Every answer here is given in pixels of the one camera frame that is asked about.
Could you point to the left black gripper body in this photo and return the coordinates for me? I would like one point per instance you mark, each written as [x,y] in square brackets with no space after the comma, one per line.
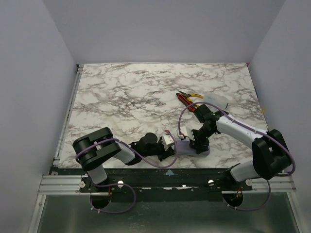
[163,152]

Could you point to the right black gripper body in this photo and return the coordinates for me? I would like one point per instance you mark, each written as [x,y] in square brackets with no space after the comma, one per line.
[200,141]

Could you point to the purple umbrella case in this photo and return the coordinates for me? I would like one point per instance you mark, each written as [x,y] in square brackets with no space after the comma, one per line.
[184,149]

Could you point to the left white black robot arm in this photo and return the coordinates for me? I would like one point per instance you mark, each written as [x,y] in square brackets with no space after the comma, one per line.
[95,148]

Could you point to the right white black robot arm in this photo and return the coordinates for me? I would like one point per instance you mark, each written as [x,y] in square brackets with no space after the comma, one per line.
[270,154]

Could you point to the clear plastic box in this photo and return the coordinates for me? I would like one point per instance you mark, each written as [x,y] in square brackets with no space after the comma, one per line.
[215,99]

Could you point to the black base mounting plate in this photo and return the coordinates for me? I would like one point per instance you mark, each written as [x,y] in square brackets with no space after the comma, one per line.
[153,185]

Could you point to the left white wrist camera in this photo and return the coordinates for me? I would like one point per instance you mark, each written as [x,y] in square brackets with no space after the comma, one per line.
[167,141]

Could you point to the yellow handled pliers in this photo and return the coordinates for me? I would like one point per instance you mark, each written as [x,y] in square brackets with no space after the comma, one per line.
[194,95]

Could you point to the aluminium frame rail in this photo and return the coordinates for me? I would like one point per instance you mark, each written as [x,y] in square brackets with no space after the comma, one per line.
[73,185]

